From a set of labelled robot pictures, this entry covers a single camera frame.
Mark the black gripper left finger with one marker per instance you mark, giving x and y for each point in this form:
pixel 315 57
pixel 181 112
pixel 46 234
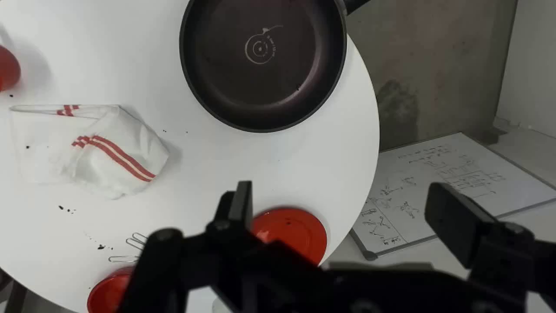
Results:
pixel 174 267

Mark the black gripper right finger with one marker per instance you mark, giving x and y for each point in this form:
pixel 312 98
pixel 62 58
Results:
pixel 463 227

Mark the red ceramic cup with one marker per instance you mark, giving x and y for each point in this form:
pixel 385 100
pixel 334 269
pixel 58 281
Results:
pixel 8 69

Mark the dark nonstick frying pan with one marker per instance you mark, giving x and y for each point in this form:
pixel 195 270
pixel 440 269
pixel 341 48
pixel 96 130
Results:
pixel 261 88

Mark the white board with writing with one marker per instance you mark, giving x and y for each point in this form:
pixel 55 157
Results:
pixel 440 168

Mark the red round dish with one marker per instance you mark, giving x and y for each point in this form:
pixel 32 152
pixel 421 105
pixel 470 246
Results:
pixel 107 293

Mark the white cloth with red stripes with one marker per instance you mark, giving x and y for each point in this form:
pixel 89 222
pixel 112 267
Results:
pixel 110 157

